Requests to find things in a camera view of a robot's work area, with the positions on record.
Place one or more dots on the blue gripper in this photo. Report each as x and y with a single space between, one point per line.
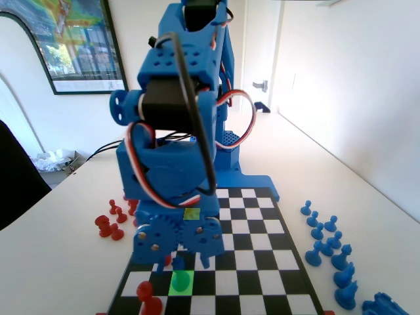
154 237

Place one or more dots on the blue chess queen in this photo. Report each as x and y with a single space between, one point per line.
178 263

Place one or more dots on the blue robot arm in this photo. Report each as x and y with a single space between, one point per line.
174 65

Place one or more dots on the red chess king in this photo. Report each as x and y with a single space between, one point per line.
149 305

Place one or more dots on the red chess rook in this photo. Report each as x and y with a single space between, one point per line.
103 226

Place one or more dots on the blue chess pawn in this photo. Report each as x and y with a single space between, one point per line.
327 248
317 232
313 220
306 209
331 224
335 240

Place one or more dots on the blue chess knight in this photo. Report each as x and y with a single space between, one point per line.
344 277
347 297

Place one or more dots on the black white chessboard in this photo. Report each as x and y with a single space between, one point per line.
249 236

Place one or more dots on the cardboard box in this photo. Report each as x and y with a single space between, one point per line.
78 159

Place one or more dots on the crumpled white paper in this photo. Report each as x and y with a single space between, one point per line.
49 160

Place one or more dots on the blue printed plastic part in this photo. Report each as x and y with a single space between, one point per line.
384 306

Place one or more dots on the white door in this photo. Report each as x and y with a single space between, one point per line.
262 49

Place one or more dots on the black framed poster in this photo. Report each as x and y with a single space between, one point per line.
82 49

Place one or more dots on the white curved panel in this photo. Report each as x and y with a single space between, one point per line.
13 65

